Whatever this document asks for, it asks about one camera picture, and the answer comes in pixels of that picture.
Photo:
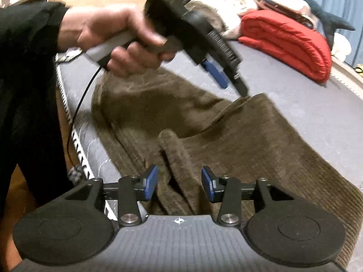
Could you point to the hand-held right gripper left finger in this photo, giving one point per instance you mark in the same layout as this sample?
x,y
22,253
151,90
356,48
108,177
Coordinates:
x,y
151,182

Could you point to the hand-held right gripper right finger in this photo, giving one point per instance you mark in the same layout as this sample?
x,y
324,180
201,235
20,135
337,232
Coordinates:
x,y
207,183

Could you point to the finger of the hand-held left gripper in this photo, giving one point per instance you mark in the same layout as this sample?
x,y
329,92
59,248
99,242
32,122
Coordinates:
x,y
239,83
217,73

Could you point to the person's left forearm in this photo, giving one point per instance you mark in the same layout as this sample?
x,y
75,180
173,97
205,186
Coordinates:
x,y
31,25

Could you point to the person's left hand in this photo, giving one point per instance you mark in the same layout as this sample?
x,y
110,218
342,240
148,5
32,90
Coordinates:
x,y
93,25

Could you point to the white fluffy blanket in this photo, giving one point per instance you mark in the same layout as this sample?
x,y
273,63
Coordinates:
x,y
224,0

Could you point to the folded red quilt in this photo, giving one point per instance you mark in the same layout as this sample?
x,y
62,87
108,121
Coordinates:
x,y
286,42

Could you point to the grey quilted mattress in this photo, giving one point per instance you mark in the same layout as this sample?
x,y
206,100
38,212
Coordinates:
x,y
306,102

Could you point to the dark striped bag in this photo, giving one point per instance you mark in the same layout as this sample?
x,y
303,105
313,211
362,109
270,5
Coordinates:
x,y
283,7

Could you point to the blue curtain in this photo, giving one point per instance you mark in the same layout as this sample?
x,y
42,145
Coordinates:
x,y
337,8

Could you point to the person's dark clothed body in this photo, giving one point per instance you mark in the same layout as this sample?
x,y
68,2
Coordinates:
x,y
25,119

